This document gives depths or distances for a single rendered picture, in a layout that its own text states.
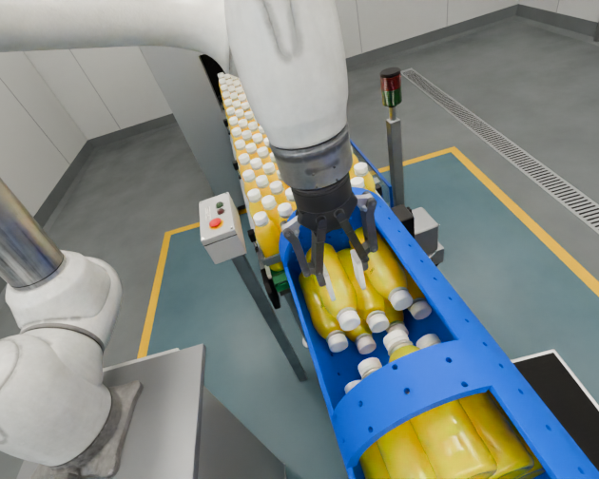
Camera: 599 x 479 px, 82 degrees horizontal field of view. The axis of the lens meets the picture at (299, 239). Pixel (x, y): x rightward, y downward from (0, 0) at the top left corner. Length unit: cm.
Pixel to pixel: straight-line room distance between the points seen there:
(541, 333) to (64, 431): 186
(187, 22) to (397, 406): 52
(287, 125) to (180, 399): 63
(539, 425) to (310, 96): 43
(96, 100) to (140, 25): 505
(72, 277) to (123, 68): 460
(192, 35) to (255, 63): 17
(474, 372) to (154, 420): 61
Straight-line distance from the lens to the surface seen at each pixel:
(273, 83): 33
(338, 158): 38
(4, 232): 75
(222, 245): 100
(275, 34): 33
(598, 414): 175
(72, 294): 80
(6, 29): 45
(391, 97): 121
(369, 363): 61
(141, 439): 84
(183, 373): 85
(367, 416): 50
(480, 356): 52
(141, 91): 532
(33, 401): 73
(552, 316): 210
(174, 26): 49
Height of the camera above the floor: 167
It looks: 42 degrees down
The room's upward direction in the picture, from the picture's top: 19 degrees counter-clockwise
